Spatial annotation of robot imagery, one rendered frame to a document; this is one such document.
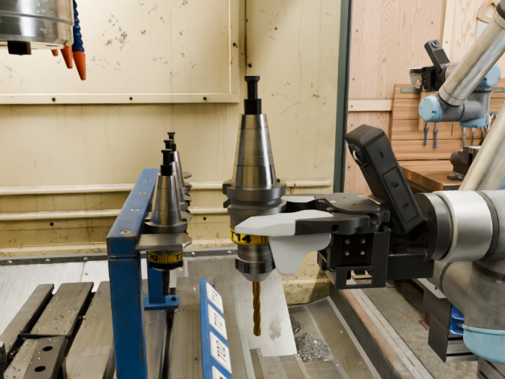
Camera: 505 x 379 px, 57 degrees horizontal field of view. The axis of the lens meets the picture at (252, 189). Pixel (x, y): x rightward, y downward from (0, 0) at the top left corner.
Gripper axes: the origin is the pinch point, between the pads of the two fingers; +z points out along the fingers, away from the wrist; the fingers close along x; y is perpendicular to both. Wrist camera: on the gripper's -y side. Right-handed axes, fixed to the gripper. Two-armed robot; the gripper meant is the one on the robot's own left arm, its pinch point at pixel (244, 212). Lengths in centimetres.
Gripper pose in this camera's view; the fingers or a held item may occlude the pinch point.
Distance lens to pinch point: 46.6
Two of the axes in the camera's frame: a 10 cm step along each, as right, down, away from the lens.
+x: -1.3, -2.3, 9.7
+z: -9.9, 0.2, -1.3
